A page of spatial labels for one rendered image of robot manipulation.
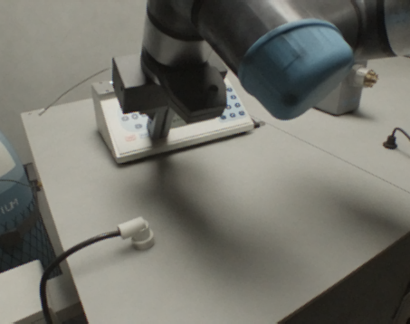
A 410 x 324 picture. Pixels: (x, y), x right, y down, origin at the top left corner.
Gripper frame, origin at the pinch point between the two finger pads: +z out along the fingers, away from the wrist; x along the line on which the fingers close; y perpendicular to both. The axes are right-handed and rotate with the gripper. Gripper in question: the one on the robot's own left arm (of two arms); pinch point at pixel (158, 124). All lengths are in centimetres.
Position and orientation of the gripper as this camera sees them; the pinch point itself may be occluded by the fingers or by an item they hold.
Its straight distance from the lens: 50.6
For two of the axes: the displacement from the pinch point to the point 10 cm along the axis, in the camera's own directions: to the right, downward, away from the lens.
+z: -2.4, 4.5, 8.6
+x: -8.9, 2.5, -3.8
